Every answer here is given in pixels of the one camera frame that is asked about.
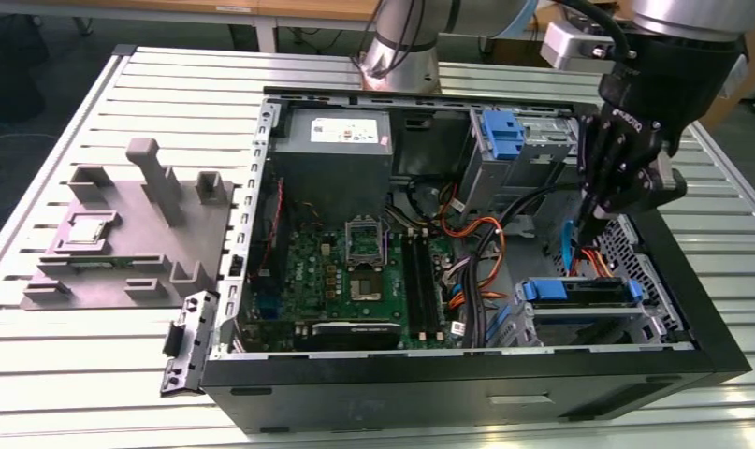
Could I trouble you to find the wooden desk white frame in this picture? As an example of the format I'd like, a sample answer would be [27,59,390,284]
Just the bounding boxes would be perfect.
[55,0,603,71]

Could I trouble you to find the green motherboard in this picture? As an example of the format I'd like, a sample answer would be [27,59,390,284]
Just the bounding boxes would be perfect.
[239,212,473,351]

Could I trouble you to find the black RAM slot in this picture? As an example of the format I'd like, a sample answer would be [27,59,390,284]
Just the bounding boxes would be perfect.
[401,228,425,341]
[418,228,446,340]

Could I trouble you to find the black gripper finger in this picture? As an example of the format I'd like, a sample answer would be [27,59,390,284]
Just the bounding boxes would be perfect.
[574,113,623,250]
[605,139,689,222]

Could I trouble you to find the CPU socket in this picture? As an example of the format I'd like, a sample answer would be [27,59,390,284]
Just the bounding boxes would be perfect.
[350,273,393,303]

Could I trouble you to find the green RAM stick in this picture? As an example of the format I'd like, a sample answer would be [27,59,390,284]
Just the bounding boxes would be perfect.
[68,258,136,271]

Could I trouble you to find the orange red disk power wire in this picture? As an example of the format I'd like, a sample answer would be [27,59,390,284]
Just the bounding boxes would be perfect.
[573,246,621,287]

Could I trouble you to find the grey power supply unit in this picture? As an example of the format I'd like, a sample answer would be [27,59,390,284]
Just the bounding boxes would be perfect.
[268,107,397,225]

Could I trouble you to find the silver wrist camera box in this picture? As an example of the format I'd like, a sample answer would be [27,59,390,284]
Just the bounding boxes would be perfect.
[538,21,617,74]

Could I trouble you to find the metal disk bay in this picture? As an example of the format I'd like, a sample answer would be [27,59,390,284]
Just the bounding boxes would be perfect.
[486,275,694,350]

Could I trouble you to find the black open PC case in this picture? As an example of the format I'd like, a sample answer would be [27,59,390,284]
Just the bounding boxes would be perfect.
[199,85,753,434]

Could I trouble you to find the hard disk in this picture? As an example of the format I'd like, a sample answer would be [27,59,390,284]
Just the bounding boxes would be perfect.
[486,277,646,347]

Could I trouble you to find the thick black cable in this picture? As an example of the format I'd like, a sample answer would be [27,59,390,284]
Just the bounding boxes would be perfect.
[461,181,589,350]

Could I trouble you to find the grey parts rack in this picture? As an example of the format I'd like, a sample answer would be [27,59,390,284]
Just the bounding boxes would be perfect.
[18,138,242,312]

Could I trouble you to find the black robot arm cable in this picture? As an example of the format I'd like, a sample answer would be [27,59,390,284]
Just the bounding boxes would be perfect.
[551,0,635,62]

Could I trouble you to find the orange yellow wire bundle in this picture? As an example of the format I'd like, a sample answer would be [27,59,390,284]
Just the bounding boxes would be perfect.
[441,217,510,311]

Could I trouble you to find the black hinged card latch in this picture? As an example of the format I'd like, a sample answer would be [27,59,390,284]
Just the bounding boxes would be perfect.
[158,288,222,398]

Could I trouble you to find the black graphics card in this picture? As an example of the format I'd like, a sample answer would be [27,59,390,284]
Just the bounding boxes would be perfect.
[293,320,402,352]

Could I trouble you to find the blue data wire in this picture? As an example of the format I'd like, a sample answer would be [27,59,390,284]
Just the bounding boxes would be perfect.
[562,218,603,278]

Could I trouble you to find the metal socket cover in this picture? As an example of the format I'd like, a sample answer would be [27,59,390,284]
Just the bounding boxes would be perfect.
[343,215,390,271]

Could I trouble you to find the metal drive cage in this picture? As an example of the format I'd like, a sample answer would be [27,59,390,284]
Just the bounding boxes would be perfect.
[461,107,594,217]

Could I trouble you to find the silver CPU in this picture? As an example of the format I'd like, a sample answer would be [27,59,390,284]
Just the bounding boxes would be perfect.
[68,218,114,245]

